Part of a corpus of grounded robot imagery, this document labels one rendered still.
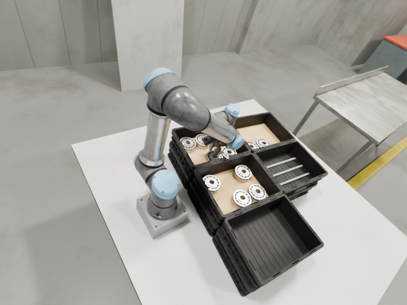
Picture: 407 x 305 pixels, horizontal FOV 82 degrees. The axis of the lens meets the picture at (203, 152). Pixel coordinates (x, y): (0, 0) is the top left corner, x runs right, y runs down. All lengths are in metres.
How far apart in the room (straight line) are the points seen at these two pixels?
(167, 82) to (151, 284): 0.84
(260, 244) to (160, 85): 0.86
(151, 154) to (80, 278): 1.17
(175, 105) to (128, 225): 0.73
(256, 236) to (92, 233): 1.27
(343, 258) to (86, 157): 1.58
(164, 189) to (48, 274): 1.20
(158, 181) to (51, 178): 1.47
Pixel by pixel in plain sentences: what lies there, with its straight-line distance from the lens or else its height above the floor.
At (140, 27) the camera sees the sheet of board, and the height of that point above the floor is 0.71.
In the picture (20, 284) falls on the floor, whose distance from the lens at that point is 2.02.
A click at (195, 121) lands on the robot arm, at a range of 0.76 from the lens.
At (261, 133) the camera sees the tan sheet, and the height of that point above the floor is 0.83.
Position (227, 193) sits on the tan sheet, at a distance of 1.29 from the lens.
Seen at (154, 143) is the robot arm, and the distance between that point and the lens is 0.96.
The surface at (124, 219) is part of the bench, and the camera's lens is 1.28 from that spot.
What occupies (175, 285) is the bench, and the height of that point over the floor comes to 0.70.
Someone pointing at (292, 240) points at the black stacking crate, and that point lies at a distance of 1.33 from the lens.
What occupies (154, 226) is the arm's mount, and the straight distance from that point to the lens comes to 1.16.
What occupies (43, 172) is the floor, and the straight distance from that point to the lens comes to 2.41.
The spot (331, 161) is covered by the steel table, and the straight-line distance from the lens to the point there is 3.04.
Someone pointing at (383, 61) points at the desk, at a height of 0.46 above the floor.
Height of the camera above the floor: 1.85
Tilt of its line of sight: 46 degrees down
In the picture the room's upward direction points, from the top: 20 degrees clockwise
